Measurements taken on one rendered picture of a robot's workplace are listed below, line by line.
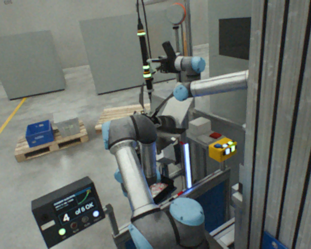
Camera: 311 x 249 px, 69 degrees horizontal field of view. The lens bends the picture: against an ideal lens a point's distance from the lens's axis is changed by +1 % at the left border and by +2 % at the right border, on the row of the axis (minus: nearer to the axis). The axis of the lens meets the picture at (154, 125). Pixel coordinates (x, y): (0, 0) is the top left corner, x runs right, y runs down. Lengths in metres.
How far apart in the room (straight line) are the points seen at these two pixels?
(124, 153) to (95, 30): 6.07
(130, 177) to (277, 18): 0.65
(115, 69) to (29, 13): 7.54
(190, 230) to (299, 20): 0.67
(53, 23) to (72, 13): 1.10
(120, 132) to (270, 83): 0.58
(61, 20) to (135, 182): 12.85
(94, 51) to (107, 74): 0.73
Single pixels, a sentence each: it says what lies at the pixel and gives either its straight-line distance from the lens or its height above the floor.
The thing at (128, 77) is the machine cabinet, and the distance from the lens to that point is 7.06.
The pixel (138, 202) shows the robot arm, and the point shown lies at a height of 1.30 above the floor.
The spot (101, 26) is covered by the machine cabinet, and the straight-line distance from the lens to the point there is 6.84.
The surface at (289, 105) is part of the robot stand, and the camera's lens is 0.56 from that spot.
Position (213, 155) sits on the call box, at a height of 1.01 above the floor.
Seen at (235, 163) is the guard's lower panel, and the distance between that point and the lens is 2.22.
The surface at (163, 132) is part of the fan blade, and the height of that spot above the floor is 1.19.
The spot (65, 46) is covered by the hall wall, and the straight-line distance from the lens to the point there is 13.52.
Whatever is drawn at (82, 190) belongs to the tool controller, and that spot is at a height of 1.24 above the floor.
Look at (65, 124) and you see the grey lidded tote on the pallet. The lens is 4.29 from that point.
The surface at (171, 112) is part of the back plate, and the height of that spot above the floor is 1.16.
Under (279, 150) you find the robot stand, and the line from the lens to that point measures 0.61.
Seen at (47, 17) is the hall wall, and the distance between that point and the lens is 13.55.
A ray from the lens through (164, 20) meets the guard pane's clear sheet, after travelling 2.49.
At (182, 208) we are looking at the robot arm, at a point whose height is 1.27.
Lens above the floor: 1.88
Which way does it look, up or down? 25 degrees down
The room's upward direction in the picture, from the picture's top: 8 degrees counter-clockwise
